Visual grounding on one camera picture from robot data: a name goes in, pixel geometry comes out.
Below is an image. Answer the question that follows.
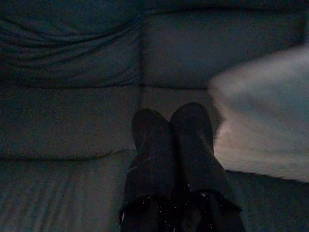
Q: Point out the beige dotted pillow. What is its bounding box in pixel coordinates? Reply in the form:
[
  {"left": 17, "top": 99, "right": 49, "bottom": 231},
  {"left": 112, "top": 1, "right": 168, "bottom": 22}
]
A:
[{"left": 209, "top": 44, "right": 309, "bottom": 182}]

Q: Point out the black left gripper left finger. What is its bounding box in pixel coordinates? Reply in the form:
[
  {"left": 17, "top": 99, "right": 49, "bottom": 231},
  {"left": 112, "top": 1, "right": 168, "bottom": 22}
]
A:
[{"left": 119, "top": 109, "right": 179, "bottom": 232}]

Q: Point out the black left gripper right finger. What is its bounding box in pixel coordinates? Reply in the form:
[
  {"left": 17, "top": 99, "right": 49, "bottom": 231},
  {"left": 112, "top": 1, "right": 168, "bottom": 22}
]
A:
[{"left": 171, "top": 102, "right": 246, "bottom": 232}]

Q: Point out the dark green leather sofa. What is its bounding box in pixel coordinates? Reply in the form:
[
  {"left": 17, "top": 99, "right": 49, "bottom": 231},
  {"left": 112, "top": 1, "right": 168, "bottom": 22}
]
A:
[{"left": 0, "top": 0, "right": 309, "bottom": 232}]

